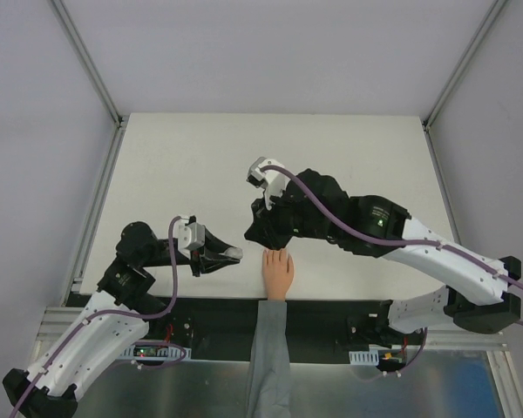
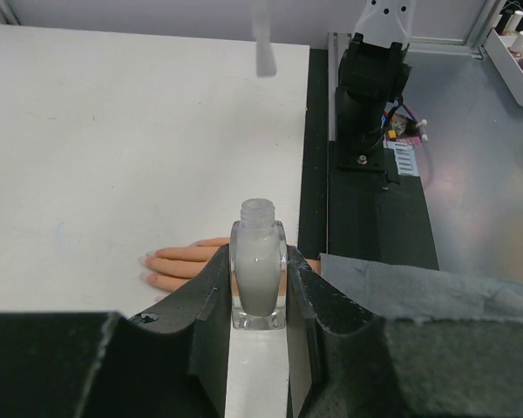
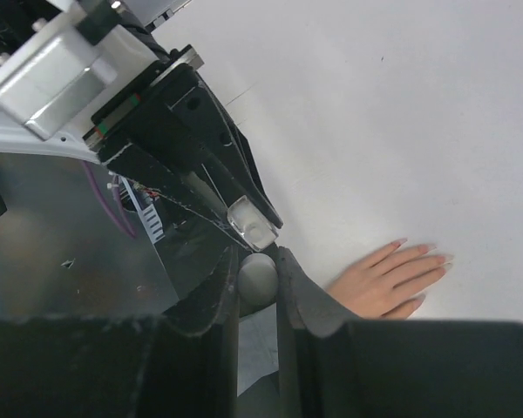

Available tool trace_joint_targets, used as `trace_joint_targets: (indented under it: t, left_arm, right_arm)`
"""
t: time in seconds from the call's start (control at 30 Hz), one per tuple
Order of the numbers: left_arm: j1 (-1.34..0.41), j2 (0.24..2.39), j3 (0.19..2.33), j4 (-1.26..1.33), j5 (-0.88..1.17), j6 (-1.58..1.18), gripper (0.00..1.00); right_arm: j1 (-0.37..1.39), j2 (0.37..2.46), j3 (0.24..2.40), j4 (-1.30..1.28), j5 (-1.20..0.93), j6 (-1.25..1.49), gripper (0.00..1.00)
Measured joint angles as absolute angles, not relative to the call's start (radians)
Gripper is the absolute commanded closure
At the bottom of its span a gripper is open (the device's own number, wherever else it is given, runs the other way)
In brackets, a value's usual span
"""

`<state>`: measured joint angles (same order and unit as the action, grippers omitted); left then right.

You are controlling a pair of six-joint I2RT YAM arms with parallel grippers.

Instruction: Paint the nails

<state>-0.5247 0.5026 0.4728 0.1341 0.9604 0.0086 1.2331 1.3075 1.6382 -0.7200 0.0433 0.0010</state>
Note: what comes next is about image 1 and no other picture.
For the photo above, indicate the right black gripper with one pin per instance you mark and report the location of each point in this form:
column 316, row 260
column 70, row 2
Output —
column 271, row 220

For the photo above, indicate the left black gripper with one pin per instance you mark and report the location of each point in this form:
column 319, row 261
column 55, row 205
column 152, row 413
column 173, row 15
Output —
column 196, row 258

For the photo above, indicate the clear nail polish bottle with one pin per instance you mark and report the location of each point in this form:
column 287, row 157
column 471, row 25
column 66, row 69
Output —
column 234, row 253

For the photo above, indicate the grey sleeved forearm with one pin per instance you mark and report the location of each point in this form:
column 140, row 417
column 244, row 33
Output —
column 269, row 381

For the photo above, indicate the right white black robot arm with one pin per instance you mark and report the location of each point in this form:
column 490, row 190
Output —
column 474, row 295

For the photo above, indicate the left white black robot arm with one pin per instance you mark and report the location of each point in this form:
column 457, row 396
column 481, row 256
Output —
column 55, row 383

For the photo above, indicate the mannequin hand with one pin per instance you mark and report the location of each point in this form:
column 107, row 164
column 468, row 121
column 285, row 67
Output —
column 278, row 272

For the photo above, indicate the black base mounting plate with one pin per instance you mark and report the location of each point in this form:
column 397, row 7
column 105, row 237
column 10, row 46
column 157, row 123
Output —
column 317, row 331

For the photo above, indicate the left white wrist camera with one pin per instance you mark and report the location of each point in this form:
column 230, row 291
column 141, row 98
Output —
column 191, row 235

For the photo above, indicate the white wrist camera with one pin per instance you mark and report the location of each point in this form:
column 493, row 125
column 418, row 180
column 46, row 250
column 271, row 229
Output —
column 272, row 182
column 191, row 235

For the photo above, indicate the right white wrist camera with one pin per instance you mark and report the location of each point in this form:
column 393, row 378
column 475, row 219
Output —
column 272, row 182

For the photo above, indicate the left white cable duct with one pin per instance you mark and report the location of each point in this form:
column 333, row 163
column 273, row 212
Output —
column 155, row 353

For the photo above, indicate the white cable duct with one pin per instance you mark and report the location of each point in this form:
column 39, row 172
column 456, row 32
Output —
column 155, row 353
column 369, row 358

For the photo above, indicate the right white cable duct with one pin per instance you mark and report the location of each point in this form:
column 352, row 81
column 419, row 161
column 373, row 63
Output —
column 369, row 358

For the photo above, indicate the left aluminium frame post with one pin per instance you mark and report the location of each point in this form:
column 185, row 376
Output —
column 70, row 29

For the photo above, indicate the aluminium frame post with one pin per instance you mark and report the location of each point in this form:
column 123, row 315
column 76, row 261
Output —
column 70, row 29
column 480, row 35

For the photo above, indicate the right aluminium frame post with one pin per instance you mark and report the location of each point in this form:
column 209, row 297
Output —
column 480, row 35

